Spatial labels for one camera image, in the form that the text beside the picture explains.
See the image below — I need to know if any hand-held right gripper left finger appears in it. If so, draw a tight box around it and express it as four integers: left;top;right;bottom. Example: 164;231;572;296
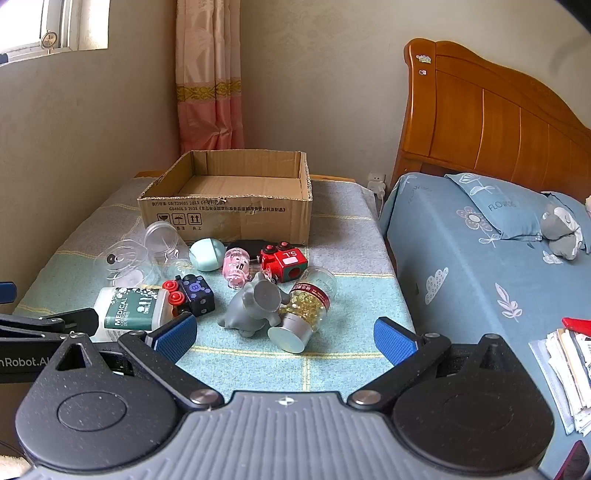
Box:
45;312;225;413

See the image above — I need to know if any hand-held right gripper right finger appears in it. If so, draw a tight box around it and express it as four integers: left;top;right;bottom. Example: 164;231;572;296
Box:
347;316;526;412

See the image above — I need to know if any blue black cube toy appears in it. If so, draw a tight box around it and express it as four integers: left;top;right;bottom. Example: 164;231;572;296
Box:
163;274;215;318

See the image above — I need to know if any white green label bottle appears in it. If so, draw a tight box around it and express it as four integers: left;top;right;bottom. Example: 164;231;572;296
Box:
91;286;173;343

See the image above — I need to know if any grey elephant toy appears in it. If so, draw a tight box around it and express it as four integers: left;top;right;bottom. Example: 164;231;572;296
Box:
218;271;291;339

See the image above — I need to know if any yellow capsule bottle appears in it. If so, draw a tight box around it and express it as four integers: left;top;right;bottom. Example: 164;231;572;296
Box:
268;266;338;354

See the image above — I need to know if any clear round plastic container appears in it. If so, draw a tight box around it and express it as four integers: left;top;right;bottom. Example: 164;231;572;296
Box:
95;237;149;290

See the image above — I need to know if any clear plastic jar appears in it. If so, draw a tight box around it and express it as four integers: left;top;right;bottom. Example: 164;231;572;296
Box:
144;220;180;260

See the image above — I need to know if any brown cardboard box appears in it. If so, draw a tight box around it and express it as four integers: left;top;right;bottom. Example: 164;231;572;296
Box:
137;150;314;246

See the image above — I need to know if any red cube toy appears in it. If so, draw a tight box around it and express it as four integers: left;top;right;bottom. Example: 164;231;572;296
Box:
259;241;308;283

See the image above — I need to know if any checked blue grey blanket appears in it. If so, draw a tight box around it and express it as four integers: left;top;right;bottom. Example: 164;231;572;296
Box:
14;178;416;402

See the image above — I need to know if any mint egg-shaped case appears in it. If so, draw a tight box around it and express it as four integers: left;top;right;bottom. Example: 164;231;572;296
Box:
189;237;227;272

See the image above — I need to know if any blue floral bedsheet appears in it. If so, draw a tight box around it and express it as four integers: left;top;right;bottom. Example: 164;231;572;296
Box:
379;172;591;479

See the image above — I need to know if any black case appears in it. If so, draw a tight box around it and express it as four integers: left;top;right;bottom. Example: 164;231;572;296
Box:
226;239;279;260

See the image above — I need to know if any blue floral pillow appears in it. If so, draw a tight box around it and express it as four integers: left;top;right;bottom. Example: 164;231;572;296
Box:
444;172;591;241

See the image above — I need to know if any stack of papers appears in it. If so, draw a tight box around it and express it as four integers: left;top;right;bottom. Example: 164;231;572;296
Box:
529;328;591;437

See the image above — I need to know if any red flat object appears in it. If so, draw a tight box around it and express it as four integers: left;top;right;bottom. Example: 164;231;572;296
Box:
561;316;591;338

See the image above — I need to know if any grey plush toy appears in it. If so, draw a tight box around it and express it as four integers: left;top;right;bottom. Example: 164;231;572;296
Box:
540;203;587;262

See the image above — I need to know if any dark red object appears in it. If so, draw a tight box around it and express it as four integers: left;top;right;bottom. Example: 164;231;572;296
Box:
554;440;591;480

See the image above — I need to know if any wooden bed headboard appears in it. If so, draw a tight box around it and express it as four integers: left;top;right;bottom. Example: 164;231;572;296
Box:
390;38;591;205

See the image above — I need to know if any pink curtain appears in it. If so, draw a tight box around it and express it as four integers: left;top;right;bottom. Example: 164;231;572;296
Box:
175;0;245;155

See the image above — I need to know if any window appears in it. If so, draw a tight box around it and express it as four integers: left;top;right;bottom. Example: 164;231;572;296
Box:
0;0;110;65

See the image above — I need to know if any pink pig keychain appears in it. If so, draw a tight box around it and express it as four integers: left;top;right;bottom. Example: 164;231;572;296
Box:
222;248;253;291

